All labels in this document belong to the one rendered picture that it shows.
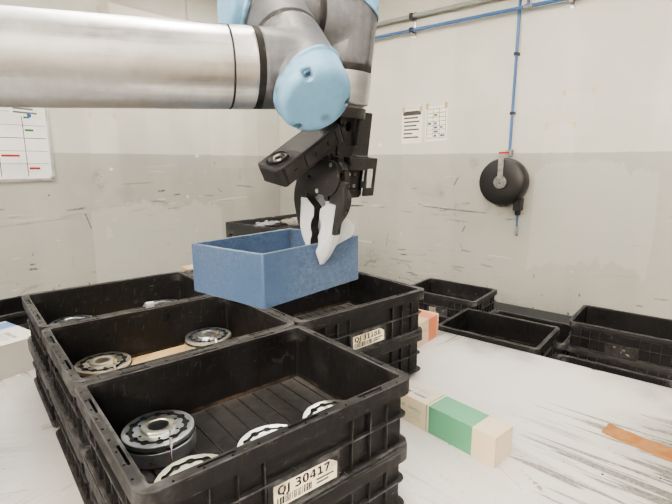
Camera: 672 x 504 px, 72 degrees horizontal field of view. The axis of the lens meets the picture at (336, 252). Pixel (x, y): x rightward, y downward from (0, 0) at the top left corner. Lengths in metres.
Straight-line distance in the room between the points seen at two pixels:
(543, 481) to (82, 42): 0.91
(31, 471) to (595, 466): 1.02
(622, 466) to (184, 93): 0.95
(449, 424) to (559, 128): 3.11
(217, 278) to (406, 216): 3.79
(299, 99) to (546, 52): 3.58
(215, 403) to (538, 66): 3.52
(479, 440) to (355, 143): 0.60
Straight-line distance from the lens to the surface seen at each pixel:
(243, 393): 0.89
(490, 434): 0.94
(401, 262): 4.46
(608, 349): 2.19
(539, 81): 3.94
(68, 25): 0.44
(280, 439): 0.59
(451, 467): 0.95
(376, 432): 0.72
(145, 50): 0.43
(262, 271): 0.57
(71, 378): 0.81
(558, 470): 1.00
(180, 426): 0.76
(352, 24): 0.60
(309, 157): 0.57
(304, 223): 0.64
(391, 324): 1.13
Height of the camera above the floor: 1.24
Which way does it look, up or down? 11 degrees down
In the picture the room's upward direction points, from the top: straight up
